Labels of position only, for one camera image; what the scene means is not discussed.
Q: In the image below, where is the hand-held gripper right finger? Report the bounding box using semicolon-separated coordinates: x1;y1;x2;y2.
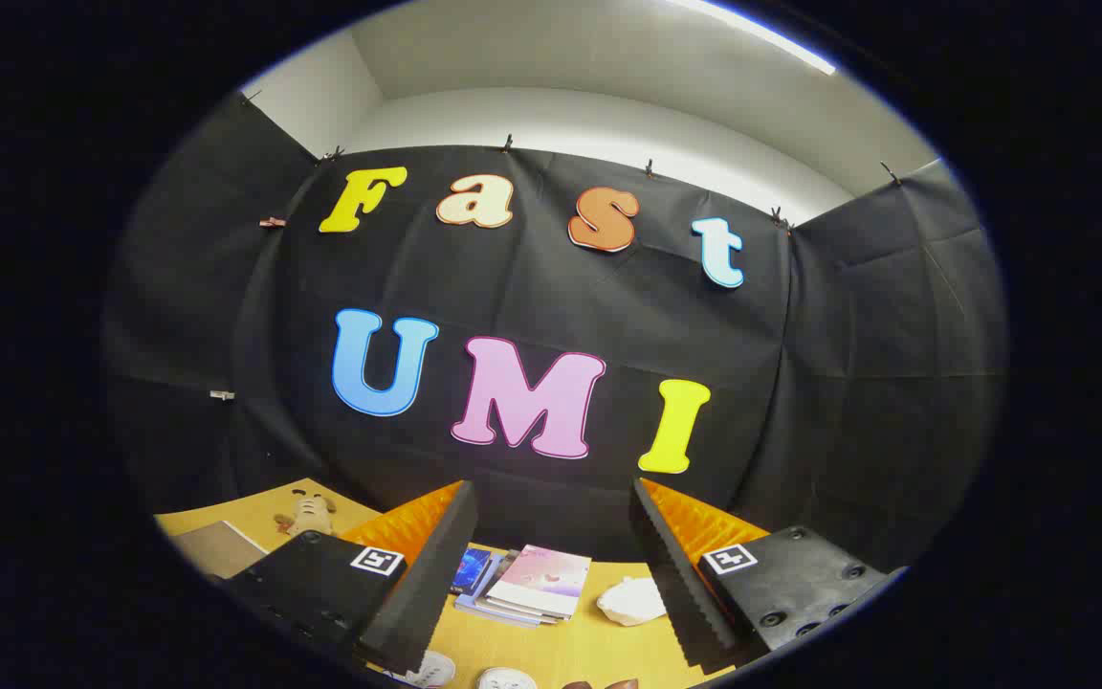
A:
629;478;908;674

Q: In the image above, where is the pink cover book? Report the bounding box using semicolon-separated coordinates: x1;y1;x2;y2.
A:
486;545;592;619

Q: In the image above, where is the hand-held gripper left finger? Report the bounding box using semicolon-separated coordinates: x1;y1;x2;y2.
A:
221;480;480;676

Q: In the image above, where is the dark blue book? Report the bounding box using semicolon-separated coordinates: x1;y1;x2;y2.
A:
451;547;494;595

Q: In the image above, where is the brown plush toy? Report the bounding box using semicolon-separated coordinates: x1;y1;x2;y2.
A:
274;493;337;537

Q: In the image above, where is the beige fabric storage box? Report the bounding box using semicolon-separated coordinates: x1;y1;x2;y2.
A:
173;522;268;581

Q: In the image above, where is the white plush toy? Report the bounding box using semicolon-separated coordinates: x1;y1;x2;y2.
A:
597;577;669;628

